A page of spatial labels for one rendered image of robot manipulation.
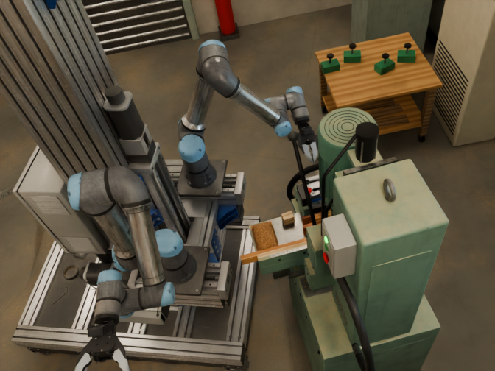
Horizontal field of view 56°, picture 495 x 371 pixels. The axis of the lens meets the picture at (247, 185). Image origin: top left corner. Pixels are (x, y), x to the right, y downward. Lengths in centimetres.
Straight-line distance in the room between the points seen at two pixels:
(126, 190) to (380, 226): 77
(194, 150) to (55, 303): 131
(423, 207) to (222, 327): 153
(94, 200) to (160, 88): 273
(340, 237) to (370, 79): 201
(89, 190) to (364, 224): 83
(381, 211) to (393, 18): 278
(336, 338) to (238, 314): 81
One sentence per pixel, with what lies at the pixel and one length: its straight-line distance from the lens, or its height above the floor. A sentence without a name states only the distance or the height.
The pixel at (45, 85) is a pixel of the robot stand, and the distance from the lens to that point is 155.
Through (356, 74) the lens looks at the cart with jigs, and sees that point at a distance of 315.
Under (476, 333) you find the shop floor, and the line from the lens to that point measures 280.
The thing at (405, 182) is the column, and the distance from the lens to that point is 127.
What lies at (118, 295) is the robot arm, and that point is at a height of 122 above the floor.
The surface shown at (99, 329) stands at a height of 133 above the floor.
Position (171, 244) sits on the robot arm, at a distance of 180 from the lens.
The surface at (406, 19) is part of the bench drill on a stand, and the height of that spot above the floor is 38.
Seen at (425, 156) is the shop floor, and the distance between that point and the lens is 340.
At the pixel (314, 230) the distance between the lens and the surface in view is 143.
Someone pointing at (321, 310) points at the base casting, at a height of 80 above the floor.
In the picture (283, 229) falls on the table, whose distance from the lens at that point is 192.
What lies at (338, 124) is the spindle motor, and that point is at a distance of 143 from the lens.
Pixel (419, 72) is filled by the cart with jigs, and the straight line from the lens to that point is 319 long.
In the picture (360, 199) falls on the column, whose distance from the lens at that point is 123.
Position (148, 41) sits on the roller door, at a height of 6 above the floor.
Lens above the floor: 251
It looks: 51 degrees down
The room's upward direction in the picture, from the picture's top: 13 degrees counter-clockwise
